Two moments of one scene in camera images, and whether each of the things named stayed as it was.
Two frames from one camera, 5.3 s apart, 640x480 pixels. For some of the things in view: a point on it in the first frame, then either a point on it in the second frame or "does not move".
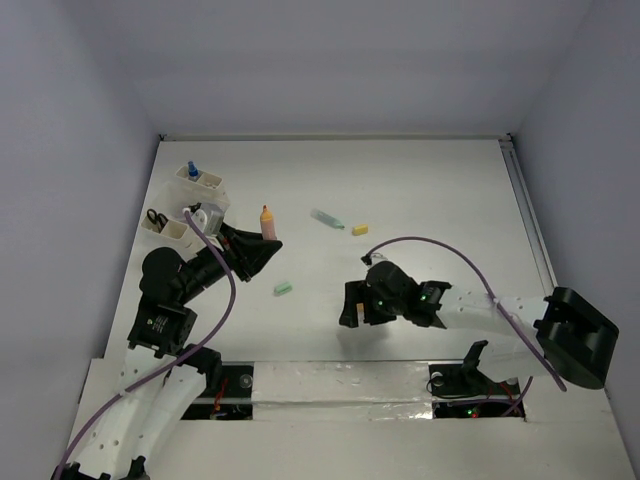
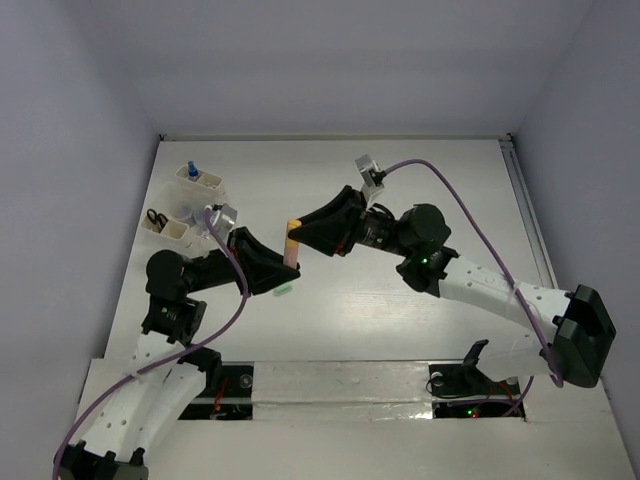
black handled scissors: [157, 219] does not move
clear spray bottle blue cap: [193, 171] does not move
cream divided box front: [167, 233] does not move
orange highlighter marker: [267, 223] -> [291, 254]
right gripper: [357, 291] -> [335, 228]
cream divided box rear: [196, 181] does not move
